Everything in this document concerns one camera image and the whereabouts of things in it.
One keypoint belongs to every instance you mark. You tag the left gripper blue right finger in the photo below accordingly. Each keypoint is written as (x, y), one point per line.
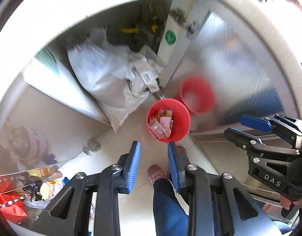
(177, 165)

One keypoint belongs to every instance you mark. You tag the white sachet packet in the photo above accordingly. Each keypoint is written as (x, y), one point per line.
(157, 129)

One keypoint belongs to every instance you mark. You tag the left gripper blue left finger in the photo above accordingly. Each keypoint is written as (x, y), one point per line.
(129, 163)

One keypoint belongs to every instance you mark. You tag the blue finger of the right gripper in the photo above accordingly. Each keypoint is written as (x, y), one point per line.
(241, 139)
(256, 123)

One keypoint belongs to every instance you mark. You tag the red plastic bag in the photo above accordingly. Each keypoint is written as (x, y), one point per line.
(11, 206)

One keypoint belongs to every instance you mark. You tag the pink left slipper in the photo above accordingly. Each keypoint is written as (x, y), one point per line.
(155, 173)

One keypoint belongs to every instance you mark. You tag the red trash bin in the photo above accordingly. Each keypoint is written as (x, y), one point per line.
(174, 118)

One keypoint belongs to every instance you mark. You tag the white woven sack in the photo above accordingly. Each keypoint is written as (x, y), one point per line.
(119, 79)

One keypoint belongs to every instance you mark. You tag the person right hand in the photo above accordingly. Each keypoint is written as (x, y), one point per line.
(286, 203)

